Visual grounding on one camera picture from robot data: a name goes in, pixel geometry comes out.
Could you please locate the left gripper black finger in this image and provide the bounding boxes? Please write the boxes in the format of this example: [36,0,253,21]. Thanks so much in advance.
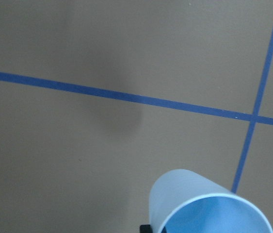
[140,224,152,233]

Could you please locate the blue cup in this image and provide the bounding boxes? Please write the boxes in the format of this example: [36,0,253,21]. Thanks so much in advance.
[149,169,273,233]

